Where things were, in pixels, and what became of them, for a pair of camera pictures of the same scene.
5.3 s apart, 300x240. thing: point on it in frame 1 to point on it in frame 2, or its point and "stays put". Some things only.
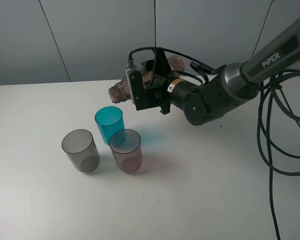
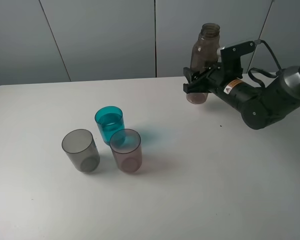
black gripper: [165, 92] to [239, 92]
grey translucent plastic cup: [79, 146] stays put
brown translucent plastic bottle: [120, 92] to [204, 54]
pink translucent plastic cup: [126, 145] stays put
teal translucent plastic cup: [109, 119] stays put
